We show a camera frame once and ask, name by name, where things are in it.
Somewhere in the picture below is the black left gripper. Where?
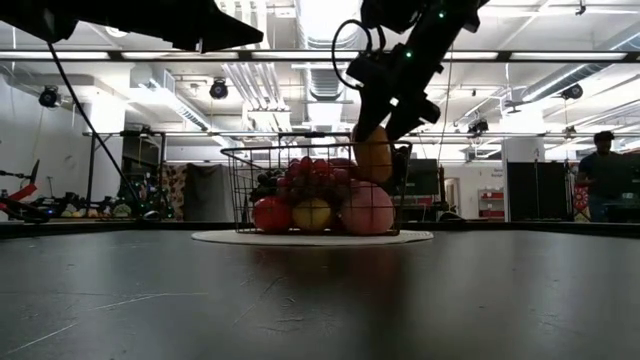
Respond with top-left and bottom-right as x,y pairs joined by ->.
74,0 -> 265,54

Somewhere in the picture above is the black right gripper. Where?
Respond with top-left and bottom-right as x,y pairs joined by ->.
344,43 -> 445,144

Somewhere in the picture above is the orange-brown potato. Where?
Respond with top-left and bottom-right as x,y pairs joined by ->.
351,124 -> 395,184

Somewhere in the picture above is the pink peach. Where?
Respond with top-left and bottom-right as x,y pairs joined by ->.
339,180 -> 396,237

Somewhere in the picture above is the red grape bunch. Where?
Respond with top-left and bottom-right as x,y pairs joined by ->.
276,155 -> 357,202

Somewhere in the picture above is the yellow mango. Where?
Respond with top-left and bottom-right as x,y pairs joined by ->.
291,196 -> 334,233

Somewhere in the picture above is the black grape bunch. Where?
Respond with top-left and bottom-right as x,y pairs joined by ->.
248,168 -> 287,204

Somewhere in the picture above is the black background screen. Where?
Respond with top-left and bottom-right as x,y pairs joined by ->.
399,158 -> 441,197

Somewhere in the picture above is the shelf with red bins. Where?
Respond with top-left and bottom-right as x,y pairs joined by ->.
477,188 -> 507,220

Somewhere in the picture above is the black background rack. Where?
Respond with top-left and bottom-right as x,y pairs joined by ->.
82,130 -> 167,219

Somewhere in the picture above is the black partition panel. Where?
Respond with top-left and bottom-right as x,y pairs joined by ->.
506,160 -> 572,222

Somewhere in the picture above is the grey cloth cover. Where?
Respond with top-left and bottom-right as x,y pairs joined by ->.
182,163 -> 236,223

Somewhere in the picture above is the colourful patterned cloth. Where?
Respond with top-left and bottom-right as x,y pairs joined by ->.
571,183 -> 592,223

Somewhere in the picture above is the person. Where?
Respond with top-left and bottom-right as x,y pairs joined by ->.
574,130 -> 632,224

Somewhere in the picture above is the black workstation monitor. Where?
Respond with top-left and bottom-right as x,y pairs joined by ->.
604,152 -> 640,224

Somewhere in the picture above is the red and black device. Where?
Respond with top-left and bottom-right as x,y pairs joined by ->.
0,158 -> 51,225

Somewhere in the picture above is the silver ventilation duct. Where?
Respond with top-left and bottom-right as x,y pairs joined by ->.
293,0 -> 364,101

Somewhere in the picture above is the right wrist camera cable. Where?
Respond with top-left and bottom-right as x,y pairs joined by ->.
330,18 -> 387,92

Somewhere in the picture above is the black wire basket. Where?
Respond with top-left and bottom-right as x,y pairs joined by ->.
219,140 -> 414,236

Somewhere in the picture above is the black aluminium rig frame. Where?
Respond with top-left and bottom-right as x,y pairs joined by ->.
0,48 -> 640,64

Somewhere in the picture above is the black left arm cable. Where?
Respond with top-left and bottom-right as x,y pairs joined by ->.
46,42 -> 147,219

